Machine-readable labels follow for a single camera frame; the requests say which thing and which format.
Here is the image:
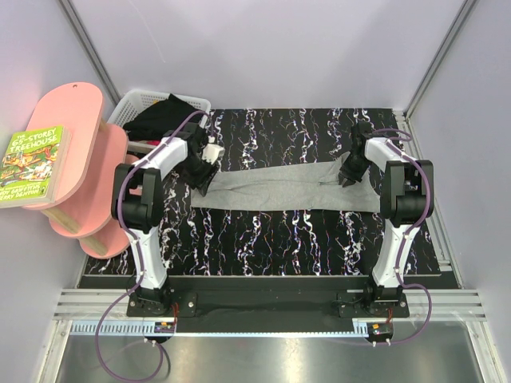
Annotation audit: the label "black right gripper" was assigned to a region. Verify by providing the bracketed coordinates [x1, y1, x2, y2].
[338, 153, 371, 187]

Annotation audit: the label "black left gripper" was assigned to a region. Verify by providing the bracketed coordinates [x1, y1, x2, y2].
[180, 153, 220, 195]

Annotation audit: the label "grey t shirt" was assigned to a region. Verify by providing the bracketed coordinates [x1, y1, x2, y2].
[191, 154, 380, 213]

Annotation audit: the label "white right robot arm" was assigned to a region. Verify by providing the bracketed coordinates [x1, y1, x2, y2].
[339, 121, 434, 317]

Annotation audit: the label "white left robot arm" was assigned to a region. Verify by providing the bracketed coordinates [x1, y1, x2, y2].
[111, 122, 224, 316]

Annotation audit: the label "red and beige clothes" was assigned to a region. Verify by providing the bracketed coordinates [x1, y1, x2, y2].
[137, 137, 165, 151]

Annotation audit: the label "black t shirt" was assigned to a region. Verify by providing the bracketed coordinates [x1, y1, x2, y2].
[123, 94, 197, 141]

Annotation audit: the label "white plastic laundry basket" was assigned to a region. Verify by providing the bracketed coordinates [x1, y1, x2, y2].
[108, 89, 211, 156]

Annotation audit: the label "pink tiered wooden shelf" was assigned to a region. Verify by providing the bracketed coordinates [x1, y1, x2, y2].
[27, 82, 129, 259]

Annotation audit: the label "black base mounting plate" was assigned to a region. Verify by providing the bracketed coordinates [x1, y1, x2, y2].
[127, 275, 410, 336]

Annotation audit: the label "right orange connector board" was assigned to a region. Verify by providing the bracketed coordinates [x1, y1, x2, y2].
[368, 322, 394, 338]

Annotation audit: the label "orange connector board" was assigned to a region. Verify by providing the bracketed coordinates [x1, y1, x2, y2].
[368, 322, 394, 338]
[154, 321, 176, 334]

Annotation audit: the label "left orange connector board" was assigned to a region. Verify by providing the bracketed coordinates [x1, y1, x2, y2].
[154, 321, 176, 334]

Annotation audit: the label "green treehouse book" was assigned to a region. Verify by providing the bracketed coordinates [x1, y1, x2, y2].
[1, 125, 72, 208]

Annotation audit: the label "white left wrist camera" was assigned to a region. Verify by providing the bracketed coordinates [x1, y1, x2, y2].
[201, 136, 225, 164]

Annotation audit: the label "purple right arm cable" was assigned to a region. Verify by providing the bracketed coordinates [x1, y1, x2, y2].
[370, 127, 435, 346]

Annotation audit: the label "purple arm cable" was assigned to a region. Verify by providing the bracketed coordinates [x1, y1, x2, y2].
[93, 110, 216, 379]
[370, 127, 435, 346]

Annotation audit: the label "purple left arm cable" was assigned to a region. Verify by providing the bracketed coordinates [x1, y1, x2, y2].
[93, 110, 216, 379]

